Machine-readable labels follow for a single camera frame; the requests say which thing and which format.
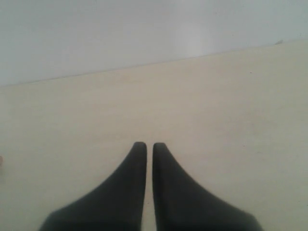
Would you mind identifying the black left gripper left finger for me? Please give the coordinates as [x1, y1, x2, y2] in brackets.
[40, 142, 147, 231]

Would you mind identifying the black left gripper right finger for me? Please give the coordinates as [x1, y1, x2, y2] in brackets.
[152, 143, 263, 231]

